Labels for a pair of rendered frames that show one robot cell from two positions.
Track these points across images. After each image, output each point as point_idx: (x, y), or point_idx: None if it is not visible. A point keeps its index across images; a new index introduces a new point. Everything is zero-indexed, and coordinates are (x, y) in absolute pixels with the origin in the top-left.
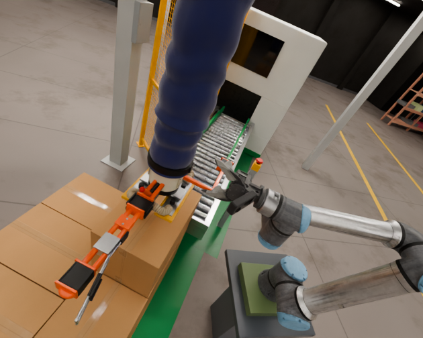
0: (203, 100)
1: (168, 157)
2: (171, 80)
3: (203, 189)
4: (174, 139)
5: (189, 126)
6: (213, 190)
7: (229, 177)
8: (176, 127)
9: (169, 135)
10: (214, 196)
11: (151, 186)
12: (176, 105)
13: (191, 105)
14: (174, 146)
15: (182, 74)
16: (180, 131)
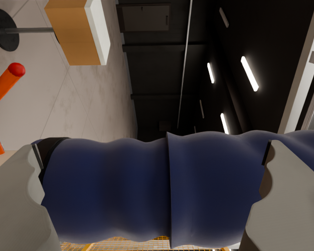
0: (252, 187)
1: (82, 156)
2: (240, 136)
3: (39, 154)
4: (137, 157)
5: (182, 173)
6: (40, 192)
7: (285, 227)
8: (172, 148)
9: (141, 148)
10: None
11: None
12: (215, 142)
13: (233, 163)
14: (118, 160)
15: (273, 137)
16: (159, 163)
